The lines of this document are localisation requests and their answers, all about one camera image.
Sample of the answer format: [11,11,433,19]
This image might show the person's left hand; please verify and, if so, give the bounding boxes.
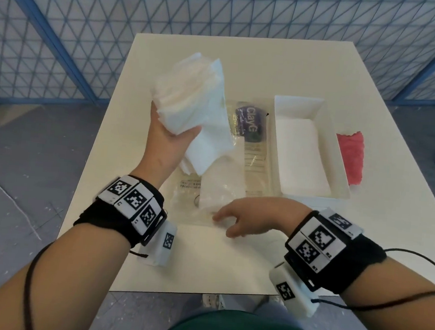
[130,99,205,192]

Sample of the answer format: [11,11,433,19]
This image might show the person's right hand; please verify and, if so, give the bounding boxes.
[210,191,314,244]

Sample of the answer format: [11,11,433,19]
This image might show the clear plastic tissue packet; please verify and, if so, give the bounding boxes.
[166,93,281,233]

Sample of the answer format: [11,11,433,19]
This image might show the white tissue box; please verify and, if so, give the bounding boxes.
[265,94,360,202]

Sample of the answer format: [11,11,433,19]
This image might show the pink cleaning cloth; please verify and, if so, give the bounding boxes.
[332,129,367,188]

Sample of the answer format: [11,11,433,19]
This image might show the person's right forearm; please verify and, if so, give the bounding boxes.
[339,262,435,330]

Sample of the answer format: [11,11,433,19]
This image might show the person's left forearm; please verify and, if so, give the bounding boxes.
[0,215,134,330]

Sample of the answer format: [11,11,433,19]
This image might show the black left wristband with markers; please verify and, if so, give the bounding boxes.
[70,170,172,252]

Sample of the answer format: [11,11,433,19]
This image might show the black wristband with markers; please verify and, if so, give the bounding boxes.
[281,204,391,299]
[70,170,172,252]

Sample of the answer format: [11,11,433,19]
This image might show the round purple table sticker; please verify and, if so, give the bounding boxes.
[233,101,268,145]

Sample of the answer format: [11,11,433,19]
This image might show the grey trousers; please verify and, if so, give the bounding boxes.
[251,294,307,328]

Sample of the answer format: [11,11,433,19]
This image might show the white left shoe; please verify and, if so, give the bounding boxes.
[200,292,228,311]

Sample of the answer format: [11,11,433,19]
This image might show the black right wristband with markers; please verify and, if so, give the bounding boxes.
[281,204,391,299]

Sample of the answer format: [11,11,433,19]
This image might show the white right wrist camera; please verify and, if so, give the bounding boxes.
[265,260,323,320]

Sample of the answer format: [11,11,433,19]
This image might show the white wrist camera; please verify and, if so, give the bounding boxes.
[265,260,323,320]
[136,216,179,269]

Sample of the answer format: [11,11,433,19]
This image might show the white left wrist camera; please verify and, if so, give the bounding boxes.
[136,216,179,269]

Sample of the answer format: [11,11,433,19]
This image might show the black right camera cable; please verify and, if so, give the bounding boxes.
[309,241,435,318]

